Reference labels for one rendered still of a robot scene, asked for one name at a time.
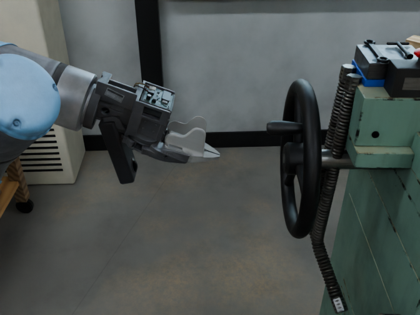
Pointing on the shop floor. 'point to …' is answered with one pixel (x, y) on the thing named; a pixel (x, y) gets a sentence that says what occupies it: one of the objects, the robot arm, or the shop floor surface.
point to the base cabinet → (370, 256)
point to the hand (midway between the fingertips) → (210, 157)
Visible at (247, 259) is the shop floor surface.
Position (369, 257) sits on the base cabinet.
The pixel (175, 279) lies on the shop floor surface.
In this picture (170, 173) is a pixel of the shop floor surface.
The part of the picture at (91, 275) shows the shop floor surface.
